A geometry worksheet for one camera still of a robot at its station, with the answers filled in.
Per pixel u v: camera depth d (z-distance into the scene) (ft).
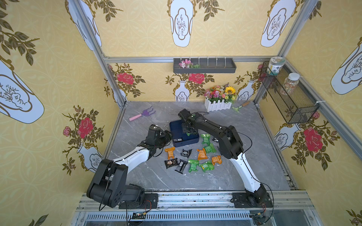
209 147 3.03
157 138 2.32
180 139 3.18
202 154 2.95
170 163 2.82
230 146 1.98
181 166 2.80
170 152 2.98
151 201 2.39
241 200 2.40
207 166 2.76
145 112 3.82
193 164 2.81
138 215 2.39
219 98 3.49
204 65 3.02
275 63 2.77
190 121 2.47
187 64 2.87
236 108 3.83
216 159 2.88
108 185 1.40
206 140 3.18
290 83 2.36
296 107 2.64
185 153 2.95
